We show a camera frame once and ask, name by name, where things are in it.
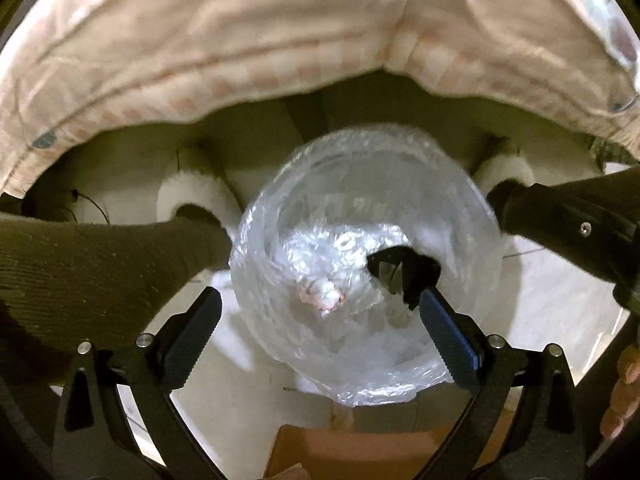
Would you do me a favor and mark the black trash piece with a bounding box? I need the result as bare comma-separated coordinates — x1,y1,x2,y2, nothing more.
367,246,442,311

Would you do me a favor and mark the person's right hand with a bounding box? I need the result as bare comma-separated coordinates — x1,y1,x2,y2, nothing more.
600,344,640,440

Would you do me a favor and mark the person's left hand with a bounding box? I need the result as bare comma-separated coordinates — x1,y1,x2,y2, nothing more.
271,464,311,480

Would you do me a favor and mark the right white fluffy slipper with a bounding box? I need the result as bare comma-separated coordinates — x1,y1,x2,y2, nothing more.
472,138,535,196

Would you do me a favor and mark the white fluffy slipper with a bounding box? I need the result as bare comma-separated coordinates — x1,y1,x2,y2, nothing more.
472,138,535,196
156,148,242,240

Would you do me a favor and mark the left dark trouser leg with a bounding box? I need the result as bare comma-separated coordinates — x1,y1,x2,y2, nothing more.
1,206,231,353

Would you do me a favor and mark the pink crumpled wrapper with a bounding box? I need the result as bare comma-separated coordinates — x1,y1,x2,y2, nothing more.
298,278,345,315

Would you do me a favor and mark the left white fluffy slipper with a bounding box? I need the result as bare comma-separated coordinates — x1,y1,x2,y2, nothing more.
156,148,242,240

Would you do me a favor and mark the pink bed sheet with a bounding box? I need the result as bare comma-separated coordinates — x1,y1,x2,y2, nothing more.
1,0,639,197

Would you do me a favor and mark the black cable on floor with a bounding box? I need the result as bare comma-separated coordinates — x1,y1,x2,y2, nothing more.
49,187,112,226

